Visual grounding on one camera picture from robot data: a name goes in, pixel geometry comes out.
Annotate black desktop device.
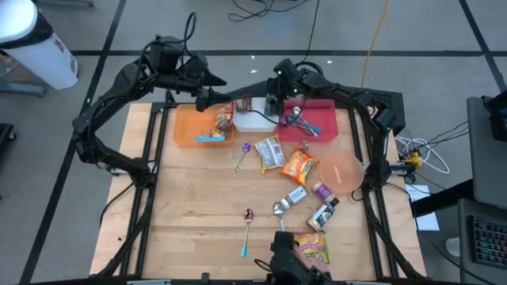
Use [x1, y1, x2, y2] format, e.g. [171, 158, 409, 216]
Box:
[481, 89, 507, 143]

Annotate iridescent spoon green handle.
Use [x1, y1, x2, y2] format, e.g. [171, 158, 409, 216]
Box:
[234, 142, 252, 173]

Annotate yellow cable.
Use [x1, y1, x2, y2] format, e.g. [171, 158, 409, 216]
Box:
[360, 0, 391, 89]

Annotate dark desk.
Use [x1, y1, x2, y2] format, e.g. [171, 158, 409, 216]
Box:
[457, 197, 507, 285]

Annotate black table frame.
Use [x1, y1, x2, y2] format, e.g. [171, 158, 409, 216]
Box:
[89, 93, 429, 285]

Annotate orange ramen packet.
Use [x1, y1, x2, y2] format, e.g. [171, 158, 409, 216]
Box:
[280, 141, 319, 187]

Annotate black keyboard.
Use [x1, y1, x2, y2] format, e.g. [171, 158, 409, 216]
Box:
[470, 215, 507, 270]

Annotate teal silicone spoon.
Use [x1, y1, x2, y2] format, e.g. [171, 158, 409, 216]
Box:
[287, 116, 322, 138]

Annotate grey stand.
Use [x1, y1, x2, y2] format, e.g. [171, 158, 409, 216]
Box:
[35, 0, 96, 8]
[0, 78, 47, 98]

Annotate red plastic bin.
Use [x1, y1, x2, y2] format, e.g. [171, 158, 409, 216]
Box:
[276, 98, 340, 143]

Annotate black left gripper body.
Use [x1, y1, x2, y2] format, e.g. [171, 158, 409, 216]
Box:
[177, 73, 211, 96]

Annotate white plastic bin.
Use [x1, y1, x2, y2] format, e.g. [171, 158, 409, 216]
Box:
[232, 97, 280, 134]

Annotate white label spice jar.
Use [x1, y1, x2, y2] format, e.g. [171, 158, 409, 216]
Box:
[280, 184, 309, 211]

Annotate white computer mouse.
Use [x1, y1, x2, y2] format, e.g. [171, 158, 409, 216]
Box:
[444, 236, 462, 258]

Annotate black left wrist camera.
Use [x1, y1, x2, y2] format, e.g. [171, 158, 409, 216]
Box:
[185, 53, 210, 76]

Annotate white trash can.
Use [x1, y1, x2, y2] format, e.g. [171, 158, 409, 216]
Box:
[0, 0, 79, 91]

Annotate translucent orange bowl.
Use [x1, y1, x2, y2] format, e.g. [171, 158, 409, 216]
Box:
[318, 151, 365, 195]

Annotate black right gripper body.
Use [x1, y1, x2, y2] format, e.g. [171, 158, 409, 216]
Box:
[264, 77, 292, 100]

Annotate iridescent spoon teal handle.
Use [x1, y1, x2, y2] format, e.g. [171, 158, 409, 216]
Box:
[240, 207, 255, 259]

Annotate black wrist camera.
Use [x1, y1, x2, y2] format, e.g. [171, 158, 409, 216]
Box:
[273, 58, 303, 82]
[185, 53, 210, 76]

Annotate white paper sheet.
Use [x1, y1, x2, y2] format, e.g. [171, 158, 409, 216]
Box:
[405, 184, 440, 232]

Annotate black coiled floor cable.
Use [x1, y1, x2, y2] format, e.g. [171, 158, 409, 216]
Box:
[295, 0, 325, 77]

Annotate purple label spice jar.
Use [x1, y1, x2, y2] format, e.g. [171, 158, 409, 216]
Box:
[311, 180, 337, 203]

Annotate white cable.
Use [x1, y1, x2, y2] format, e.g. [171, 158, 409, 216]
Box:
[395, 135, 452, 175]

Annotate orange plastic bin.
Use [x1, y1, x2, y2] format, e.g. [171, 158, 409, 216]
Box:
[173, 103, 235, 149]

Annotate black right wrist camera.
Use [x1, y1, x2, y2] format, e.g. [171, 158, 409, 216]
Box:
[273, 58, 303, 82]

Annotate yellow and green ramen packet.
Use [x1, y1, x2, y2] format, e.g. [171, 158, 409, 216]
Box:
[292, 230, 330, 265]

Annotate red and white ramen packet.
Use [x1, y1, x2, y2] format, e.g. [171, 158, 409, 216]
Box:
[215, 102, 235, 132]

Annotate black cap spice jar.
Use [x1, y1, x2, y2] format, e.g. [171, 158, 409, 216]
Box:
[305, 197, 341, 233]

